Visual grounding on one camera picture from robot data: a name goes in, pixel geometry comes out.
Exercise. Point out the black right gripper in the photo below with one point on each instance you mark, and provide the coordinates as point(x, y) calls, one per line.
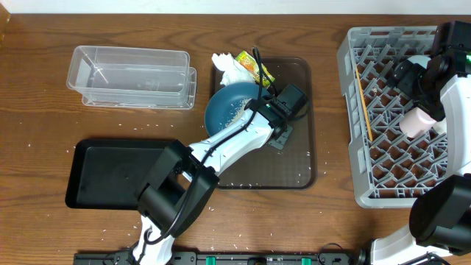
point(403, 82)

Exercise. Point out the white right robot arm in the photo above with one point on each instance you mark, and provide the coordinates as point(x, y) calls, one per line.
point(439, 85)

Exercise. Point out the white tissue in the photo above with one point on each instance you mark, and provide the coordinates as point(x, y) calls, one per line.
point(233, 71)

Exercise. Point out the clear plastic bin lid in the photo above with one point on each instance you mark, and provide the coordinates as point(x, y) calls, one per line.
point(142, 89)

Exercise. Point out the dark brown serving tray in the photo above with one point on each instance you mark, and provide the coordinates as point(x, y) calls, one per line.
point(294, 166)

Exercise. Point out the pink cup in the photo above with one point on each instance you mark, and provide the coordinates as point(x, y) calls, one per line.
point(416, 122)

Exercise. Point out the black flat bin tray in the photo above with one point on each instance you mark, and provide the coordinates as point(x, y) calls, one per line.
point(106, 172)

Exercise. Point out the dark blue plate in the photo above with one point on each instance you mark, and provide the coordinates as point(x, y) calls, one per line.
point(218, 110)

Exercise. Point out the yellow green snack wrapper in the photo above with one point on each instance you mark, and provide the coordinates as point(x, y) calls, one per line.
point(250, 64)

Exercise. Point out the clear plastic bin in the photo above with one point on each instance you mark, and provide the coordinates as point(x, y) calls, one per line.
point(88, 61)

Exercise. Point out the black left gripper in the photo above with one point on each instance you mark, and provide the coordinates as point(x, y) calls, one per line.
point(283, 132)

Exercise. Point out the wooden chopstick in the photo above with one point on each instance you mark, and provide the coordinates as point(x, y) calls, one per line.
point(363, 103)

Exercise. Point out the pile of white rice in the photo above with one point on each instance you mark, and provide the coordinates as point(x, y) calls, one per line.
point(238, 112)

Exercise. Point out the cream white cup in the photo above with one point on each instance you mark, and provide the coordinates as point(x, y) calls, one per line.
point(440, 127)

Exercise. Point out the light blue bowl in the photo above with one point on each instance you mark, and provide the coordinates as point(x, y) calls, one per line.
point(422, 60)

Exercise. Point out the grey dishwasher rack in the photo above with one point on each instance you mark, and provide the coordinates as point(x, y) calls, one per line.
point(393, 170)

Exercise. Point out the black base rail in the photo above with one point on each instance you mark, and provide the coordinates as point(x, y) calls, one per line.
point(192, 258)

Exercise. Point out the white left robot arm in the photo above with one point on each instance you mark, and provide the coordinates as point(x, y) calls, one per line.
point(176, 189)

